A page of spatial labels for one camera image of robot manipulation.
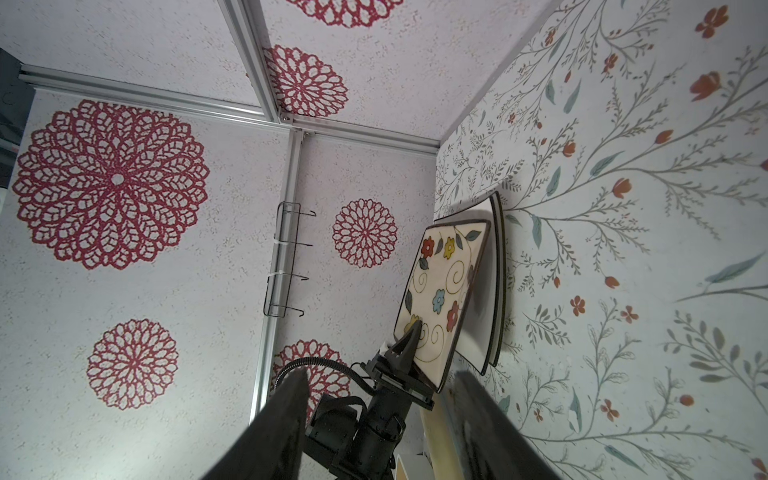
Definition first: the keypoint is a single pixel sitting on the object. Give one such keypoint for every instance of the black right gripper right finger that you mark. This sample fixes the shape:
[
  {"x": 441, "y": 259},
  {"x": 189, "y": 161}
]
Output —
[{"x": 490, "y": 446}]

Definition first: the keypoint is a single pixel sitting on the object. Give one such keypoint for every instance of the white square plate black rim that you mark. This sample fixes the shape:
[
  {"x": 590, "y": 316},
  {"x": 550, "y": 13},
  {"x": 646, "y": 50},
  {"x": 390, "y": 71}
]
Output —
[{"x": 501, "y": 278}]

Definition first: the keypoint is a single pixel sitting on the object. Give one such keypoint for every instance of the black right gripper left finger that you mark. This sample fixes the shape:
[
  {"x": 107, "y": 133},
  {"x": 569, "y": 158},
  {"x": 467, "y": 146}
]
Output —
[{"x": 271, "y": 447}]

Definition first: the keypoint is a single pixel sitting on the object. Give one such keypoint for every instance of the yellow sponge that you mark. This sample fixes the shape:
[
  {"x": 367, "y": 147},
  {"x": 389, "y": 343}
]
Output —
[{"x": 441, "y": 447}]

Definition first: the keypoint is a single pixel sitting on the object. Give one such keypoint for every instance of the black wire wall basket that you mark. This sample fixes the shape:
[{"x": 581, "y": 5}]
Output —
[{"x": 282, "y": 275}]

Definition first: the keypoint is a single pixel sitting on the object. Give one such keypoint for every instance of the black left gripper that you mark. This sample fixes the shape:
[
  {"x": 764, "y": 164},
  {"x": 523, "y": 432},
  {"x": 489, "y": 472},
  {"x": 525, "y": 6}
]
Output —
[{"x": 355, "y": 439}]

